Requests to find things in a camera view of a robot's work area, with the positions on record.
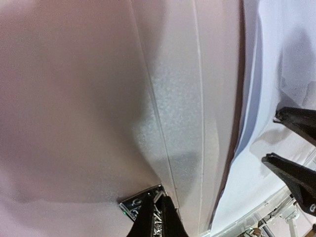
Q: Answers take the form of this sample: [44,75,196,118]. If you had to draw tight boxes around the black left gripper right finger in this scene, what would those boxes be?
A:
[161,196,188,237]

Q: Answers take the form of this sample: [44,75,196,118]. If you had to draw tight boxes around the metal folder clip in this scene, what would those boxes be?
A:
[119,184,166,237]

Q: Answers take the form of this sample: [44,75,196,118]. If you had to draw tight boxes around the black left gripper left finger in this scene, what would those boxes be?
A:
[129,196,154,237]

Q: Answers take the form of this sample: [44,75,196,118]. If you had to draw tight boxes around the brown paper folder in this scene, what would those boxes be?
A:
[0,0,244,237]

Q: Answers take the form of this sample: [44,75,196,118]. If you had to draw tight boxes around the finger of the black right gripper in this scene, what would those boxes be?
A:
[261,153,316,214]
[274,107,316,146]

